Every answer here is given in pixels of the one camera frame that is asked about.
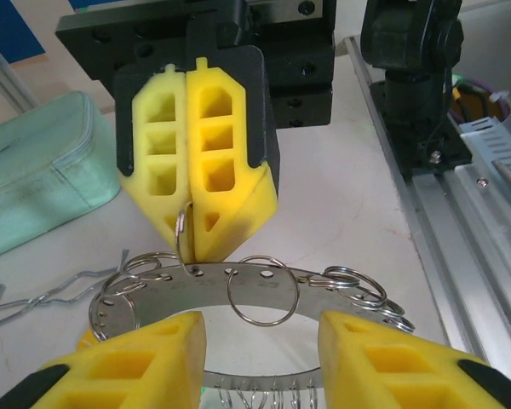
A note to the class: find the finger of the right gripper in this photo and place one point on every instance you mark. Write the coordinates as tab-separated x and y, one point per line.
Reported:
247	200
140	128

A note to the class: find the yellow key tag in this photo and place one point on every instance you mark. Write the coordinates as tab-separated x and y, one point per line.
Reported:
87	341

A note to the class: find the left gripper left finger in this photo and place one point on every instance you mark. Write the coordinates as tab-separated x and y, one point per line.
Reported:
153	353

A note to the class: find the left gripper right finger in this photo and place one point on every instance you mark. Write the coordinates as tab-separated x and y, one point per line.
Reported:
366	341

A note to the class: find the steel forceps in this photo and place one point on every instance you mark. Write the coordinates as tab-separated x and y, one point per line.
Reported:
38	300

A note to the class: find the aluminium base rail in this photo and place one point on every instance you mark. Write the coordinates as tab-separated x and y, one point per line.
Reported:
451	238

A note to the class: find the aluminium frame post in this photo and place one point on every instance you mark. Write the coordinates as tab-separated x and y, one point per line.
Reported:
4	72

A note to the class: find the mint green zipper pouch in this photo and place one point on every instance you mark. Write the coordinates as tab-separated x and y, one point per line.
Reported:
34	162

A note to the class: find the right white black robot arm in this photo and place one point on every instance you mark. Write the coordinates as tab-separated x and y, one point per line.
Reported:
413	64

